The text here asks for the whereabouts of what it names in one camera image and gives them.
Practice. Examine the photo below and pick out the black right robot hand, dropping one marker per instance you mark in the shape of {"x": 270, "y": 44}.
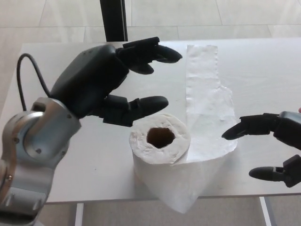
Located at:
{"x": 289, "y": 127}

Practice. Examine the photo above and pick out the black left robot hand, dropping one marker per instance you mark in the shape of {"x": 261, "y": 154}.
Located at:
{"x": 87, "y": 77}

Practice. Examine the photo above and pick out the white toilet paper roll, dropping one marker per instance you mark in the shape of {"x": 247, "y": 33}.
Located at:
{"x": 160, "y": 174}

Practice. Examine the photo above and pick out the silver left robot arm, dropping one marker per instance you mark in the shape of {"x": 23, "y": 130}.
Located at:
{"x": 33, "y": 153}

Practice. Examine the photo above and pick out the white metal table leg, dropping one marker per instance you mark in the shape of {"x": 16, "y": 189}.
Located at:
{"x": 79, "y": 215}
{"x": 266, "y": 212}

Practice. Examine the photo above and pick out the black vertical post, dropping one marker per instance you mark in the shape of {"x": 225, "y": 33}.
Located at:
{"x": 115, "y": 21}

